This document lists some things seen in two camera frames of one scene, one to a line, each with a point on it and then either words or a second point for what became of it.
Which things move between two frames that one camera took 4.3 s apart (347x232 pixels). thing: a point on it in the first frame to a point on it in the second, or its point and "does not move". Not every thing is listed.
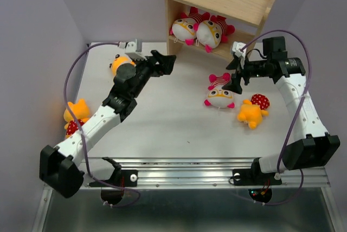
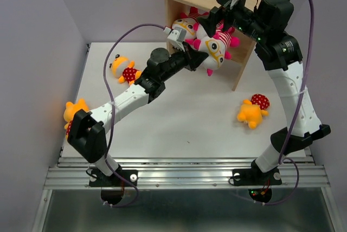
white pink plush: (211, 33) to (191, 29)
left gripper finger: (157, 73) to (187, 66)
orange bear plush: (81, 111) does not move
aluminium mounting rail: (203, 173) does not move
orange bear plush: (251, 111) does not move
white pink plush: (217, 96) to (217, 46)
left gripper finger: (165, 62) to (194, 58)
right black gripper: (235, 85) to (210, 22)
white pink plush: (183, 29) does not move
